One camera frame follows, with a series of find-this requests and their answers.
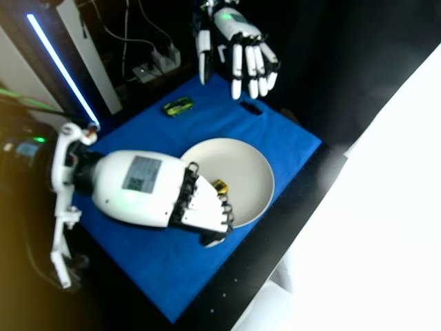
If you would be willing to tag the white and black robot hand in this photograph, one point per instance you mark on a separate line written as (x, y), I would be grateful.
(138, 186)
(237, 27)

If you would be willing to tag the yellow toy car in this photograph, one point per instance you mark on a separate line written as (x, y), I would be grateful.
(220, 186)

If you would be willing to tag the green toy car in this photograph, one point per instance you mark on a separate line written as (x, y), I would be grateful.
(177, 107)

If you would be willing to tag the white round plate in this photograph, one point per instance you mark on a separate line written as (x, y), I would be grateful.
(244, 169)

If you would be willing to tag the white power adapter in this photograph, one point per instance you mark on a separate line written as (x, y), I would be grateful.
(160, 58)
(173, 55)

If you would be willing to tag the blue cloth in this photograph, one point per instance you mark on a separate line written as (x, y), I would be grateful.
(155, 269)

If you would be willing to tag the white power strip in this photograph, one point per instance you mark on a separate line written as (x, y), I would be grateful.
(144, 73)

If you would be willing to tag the white upright panel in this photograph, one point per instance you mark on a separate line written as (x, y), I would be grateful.
(93, 62)

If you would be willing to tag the lit LED light strip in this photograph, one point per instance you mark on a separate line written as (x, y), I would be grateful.
(62, 69)

